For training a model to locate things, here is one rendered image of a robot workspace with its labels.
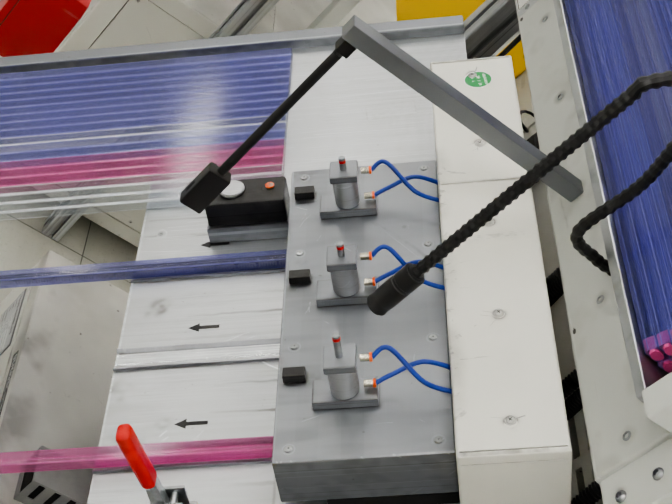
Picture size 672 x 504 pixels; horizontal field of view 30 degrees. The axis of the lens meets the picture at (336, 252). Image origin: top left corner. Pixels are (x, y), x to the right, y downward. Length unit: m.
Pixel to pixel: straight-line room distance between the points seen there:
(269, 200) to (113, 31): 1.26
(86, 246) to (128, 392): 1.65
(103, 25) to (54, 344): 0.91
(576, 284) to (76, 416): 0.76
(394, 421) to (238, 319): 0.24
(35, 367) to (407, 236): 0.64
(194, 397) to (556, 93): 0.43
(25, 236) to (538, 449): 1.87
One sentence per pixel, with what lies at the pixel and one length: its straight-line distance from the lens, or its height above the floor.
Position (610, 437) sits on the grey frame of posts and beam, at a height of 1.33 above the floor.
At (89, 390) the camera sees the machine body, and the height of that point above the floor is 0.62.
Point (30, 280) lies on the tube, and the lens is 1.20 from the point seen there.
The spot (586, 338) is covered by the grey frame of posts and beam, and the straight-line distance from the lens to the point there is 0.96.
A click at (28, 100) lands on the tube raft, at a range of 1.44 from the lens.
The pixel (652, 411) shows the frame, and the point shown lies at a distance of 0.82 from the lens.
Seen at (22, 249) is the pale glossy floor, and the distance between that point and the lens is 2.61.
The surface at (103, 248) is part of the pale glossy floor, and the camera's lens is 2.75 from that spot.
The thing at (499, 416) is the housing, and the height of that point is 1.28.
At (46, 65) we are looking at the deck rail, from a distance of 1.50.
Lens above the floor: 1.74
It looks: 32 degrees down
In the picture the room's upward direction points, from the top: 49 degrees clockwise
